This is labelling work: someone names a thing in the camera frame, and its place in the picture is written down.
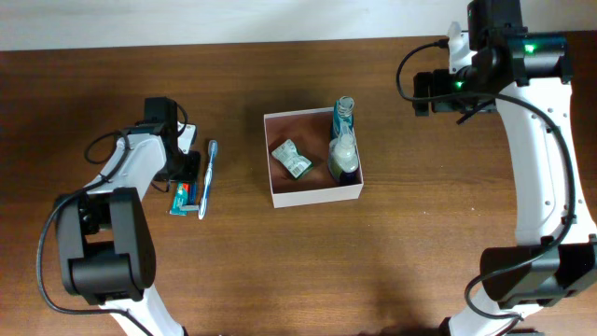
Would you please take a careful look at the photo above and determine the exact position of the white cardboard box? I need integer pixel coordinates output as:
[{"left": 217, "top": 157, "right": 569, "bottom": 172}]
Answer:
[{"left": 263, "top": 107, "right": 365, "bottom": 208}]

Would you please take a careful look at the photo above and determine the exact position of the right black cable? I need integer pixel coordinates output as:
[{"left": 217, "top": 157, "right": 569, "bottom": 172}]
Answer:
[{"left": 395, "top": 39, "right": 577, "bottom": 336}]

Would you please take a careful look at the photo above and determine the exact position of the black cable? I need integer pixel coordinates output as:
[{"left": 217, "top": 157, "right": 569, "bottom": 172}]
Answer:
[
  {"left": 395, "top": 39, "right": 577, "bottom": 336},
  {"left": 35, "top": 103, "right": 190, "bottom": 336}
]

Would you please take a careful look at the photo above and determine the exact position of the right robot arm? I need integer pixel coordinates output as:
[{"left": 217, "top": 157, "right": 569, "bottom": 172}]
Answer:
[{"left": 410, "top": 0, "right": 596, "bottom": 335}]

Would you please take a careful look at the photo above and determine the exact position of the Colgate toothpaste tube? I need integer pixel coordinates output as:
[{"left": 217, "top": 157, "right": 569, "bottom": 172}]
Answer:
[{"left": 169, "top": 183, "right": 199, "bottom": 216}]

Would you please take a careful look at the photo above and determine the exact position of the blue Listerine mouthwash bottle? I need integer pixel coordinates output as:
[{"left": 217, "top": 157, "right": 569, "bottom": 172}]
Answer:
[{"left": 330, "top": 96, "right": 354, "bottom": 139}]

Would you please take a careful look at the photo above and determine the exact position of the blue toothbrush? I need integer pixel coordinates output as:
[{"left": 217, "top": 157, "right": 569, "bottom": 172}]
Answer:
[{"left": 198, "top": 140, "right": 218, "bottom": 220}]

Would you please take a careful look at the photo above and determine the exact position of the clear spray bottle dark liquid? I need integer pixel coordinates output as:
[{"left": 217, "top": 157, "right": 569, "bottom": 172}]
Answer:
[{"left": 327, "top": 121, "right": 359, "bottom": 186}]

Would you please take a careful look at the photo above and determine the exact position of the left black cable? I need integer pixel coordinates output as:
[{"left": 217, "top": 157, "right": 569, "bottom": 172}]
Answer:
[{"left": 35, "top": 103, "right": 190, "bottom": 336}]

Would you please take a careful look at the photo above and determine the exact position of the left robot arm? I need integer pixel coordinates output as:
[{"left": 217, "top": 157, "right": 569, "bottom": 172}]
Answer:
[{"left": 49, "top": 97, "right": 201, "bottom": 335}]

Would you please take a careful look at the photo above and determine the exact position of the green white soap packet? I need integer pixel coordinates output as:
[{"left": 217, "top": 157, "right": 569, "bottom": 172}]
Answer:
[{"left": 271, "top": 139, "right": 312, "bottom": 179}]

